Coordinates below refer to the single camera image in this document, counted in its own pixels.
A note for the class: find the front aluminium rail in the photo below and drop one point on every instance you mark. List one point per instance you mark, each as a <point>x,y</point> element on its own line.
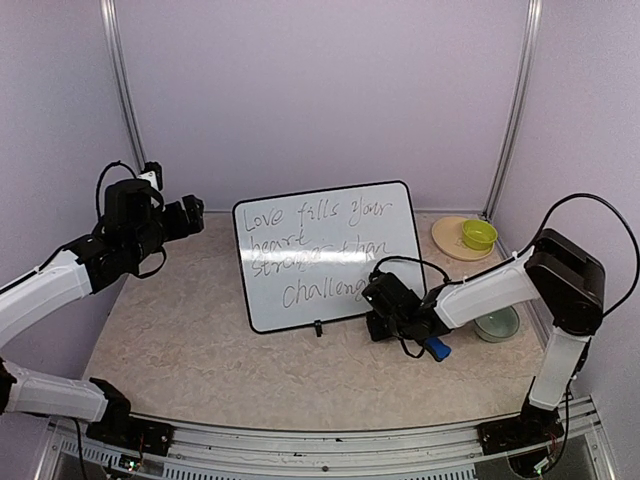
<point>198,451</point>

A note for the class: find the white whiteboard with black frame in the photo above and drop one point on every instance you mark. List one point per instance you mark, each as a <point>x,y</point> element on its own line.
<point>306,257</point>

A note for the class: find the beige wooden plate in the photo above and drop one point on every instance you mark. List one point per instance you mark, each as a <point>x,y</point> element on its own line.
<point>448,237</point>

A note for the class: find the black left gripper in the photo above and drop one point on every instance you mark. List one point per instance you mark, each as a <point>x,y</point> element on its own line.
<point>195,222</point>

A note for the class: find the right aluminium frame post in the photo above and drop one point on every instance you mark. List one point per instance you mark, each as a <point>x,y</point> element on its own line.
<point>525,66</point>

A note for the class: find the aluminium frame post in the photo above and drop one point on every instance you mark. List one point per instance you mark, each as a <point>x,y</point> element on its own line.
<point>525,66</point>
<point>109,14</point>

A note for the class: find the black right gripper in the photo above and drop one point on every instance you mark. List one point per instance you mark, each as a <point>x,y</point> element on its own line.
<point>374,330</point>

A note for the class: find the yellow-green plastic bowl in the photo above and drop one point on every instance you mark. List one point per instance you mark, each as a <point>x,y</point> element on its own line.
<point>478,234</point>

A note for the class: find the blue whiteboard eraser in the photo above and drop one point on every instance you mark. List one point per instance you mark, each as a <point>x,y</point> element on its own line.
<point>437,349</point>

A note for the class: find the clear glass bowl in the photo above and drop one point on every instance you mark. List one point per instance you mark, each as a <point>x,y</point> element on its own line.
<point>498,326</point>

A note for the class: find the left aluminium frame post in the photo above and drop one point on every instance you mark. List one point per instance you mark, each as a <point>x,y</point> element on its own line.
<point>109,14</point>

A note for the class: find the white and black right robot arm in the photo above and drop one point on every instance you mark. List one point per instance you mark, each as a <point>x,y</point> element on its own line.
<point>554,270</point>

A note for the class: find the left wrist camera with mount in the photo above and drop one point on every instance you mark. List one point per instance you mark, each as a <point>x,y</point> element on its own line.
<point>152,172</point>

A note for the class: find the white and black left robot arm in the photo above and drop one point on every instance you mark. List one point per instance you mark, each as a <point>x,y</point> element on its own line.
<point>135,224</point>

